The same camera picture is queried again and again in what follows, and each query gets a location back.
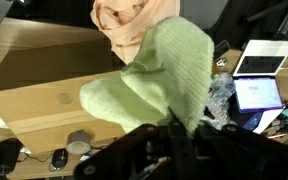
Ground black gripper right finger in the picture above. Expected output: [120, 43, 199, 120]
[185, 121, 288, 180]

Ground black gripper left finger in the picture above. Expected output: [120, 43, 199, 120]
[73, 108, 193, 180]

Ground cream white cloth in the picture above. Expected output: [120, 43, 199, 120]
[79, 15, 215, 138]

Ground peach cloth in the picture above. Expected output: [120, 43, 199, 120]
[89, 0, 182, 65]

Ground black mesh chair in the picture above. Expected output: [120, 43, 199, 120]
[207, 0, 288, 59]

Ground large cardboard box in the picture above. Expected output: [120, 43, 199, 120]
[0, 38, 127, 155]

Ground clear plastic bags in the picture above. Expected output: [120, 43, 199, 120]
[202, 72, 237, 131]

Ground white paper sheet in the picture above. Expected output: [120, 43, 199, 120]
[252, 108, 284, 135]

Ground silver laptop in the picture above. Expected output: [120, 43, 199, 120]
[232, 39, 288, 114]

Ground grey tape roll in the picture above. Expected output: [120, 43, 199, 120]
[65, 129, 92, 156]

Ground black flat tool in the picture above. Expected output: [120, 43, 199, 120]
[213, 39, 232, 61]

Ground round black speaker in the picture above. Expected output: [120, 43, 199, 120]
[50, 148, 70, 172]

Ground black cylindrical device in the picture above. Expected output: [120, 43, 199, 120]
[0, 138, 24, 174]

